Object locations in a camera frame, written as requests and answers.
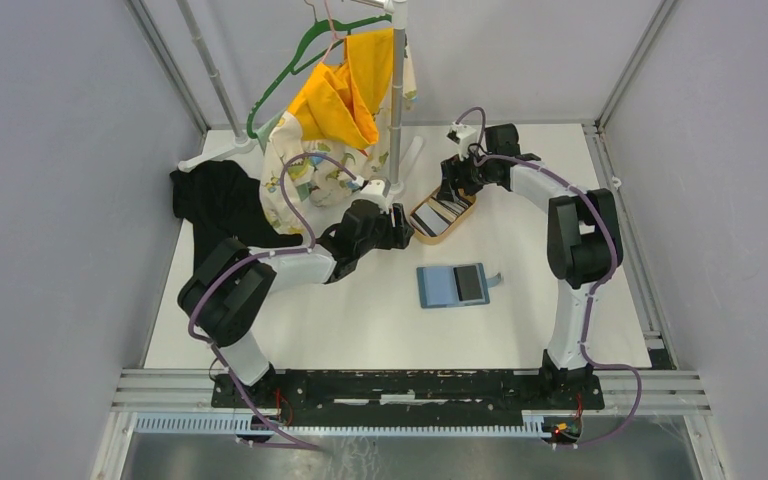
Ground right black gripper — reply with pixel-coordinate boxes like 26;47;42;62
436;145;496;204

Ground oval wooden card tray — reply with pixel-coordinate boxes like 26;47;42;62
408;188;477;245

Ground blue card holder wallet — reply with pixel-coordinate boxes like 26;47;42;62
416;263;504;309

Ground dark credit card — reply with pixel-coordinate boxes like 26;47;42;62
454;264;485;303

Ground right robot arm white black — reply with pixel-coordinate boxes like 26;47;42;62
436;123;623;408

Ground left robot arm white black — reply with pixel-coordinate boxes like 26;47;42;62
177;200;414;408

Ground white metal clothes rack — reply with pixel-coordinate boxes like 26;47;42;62
176;1;408;198

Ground yellow dinosaur print jacket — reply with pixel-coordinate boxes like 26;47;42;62
259;28;393;234

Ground black garment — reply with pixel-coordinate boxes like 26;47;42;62
169;160;303;268

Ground green clothes hanger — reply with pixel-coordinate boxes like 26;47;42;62
246;14;392;139

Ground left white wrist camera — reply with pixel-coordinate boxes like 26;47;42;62
357;178;392;213

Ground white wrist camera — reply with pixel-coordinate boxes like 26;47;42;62
357;178;392;213
446;123;480;159

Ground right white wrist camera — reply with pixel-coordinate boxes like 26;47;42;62
446;123;480;159

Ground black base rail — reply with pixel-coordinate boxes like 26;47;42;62
211;370;605;428

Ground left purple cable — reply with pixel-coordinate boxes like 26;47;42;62
187;152;365;452

